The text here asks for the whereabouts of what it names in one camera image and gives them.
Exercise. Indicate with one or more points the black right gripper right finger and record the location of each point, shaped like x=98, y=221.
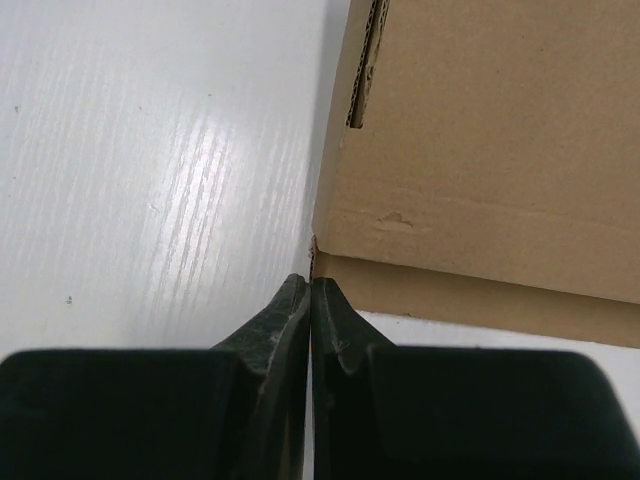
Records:
x=383, y=411

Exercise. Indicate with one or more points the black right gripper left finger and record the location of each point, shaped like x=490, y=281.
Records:
x=232, y=411

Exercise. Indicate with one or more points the cardboard box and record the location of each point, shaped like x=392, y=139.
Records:
x=481, y=166

